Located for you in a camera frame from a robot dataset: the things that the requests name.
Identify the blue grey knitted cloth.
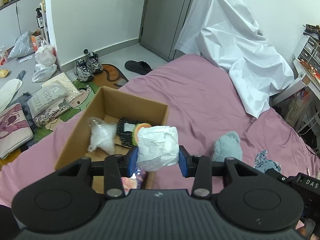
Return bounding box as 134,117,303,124
254,150,281,173

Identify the white drawer desk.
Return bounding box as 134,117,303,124
271,24,320,136

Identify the grey plastic bag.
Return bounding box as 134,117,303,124
8,31,34,59

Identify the pink bed sheet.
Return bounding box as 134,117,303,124
1,55,319,206

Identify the white soft bundle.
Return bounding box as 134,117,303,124
137,126,180,172

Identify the purple tissue packet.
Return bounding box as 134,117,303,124
121,168,147,195

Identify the grey sneaker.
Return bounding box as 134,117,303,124
74,59,94,82
88,51,103,74

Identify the pink cartoon cushion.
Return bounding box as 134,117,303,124
0,103,34,159

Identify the white red plastic bag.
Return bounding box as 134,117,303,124
35,41,56,67

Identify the white draped sheet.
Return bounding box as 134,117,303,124
175,0,294,118

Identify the black slipper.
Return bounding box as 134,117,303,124
125,60,152,75

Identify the grey door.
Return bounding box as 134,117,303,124
139,0,193,61

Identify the green cartoon floor mat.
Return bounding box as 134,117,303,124
34,64,129,143

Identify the grey fluffy plush toy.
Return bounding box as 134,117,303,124
211,131,243,162

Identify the packaged folded textile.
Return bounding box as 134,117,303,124
27,81,71,127

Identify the beige dotted fabric pack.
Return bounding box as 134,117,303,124
41,73,81,102

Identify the plush hamburger toy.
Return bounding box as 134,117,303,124
132,122,152,146

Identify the clear plastic bag white filling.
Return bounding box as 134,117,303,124
88,118,117,155

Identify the left grey sneaker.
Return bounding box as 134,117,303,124
74,59,94,82

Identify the dark spray bottle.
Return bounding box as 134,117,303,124
36,7,44,29

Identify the black dotted cloth pad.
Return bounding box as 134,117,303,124
117,118,138,148

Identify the brown cardboard box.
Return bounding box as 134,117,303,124
54,86,170,195

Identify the white oval slipper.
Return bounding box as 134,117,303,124
0,79,23,112

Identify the right grey sneaker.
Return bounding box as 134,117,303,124
88,51,103,74

